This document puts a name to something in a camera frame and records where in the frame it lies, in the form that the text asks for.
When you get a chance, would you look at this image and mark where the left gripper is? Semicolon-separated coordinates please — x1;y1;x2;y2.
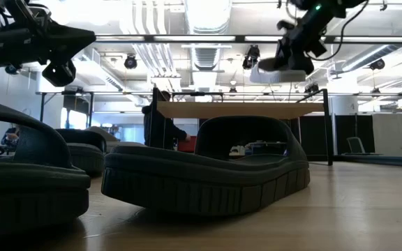
0;24;97;83

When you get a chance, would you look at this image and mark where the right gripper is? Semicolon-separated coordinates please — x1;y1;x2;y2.
275;15;329;76

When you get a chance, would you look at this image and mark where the white rubber slide sandal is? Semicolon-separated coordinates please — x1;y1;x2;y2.
248;57;307;84

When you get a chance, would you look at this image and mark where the black rubber slide sandal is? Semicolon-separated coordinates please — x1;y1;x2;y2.
0;97;92;238
100;115;311;216
54;128;108;177

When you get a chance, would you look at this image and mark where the black ceiling spotlight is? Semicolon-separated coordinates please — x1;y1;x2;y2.
241;44;261;70
124;54;138;70
4;63;23;76
369;58;386;71

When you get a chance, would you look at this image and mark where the black partition panel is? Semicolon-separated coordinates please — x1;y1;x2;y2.
298;114;376;156

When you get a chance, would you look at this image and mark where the black overhead rig beam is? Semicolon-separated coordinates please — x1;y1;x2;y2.
95;33;402;45

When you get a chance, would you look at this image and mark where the grey office chair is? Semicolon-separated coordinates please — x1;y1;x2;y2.
342;136;383;156

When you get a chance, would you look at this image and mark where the person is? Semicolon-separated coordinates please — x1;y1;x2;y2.
0;125;21;147
141;90;192;151

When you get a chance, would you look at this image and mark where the red box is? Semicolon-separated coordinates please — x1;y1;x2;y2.
177;135;198;153

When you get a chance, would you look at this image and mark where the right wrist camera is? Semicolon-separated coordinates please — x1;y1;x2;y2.
276;20;295;31

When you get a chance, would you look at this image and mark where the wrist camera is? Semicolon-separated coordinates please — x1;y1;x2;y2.
276;20;295;31
41;59;77;88

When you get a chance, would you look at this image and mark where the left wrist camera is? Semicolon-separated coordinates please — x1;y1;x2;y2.
41;59;77;88

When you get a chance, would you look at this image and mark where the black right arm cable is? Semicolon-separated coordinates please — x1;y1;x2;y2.
305;0;370;62

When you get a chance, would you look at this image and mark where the wooden shelf with black frame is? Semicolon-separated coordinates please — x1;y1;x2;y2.
148;86;334;167

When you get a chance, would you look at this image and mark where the black background table frame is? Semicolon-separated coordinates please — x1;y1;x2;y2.
39;91;96;130

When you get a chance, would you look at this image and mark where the silver ventilation duct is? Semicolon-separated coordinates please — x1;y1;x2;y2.
183;0;233;73

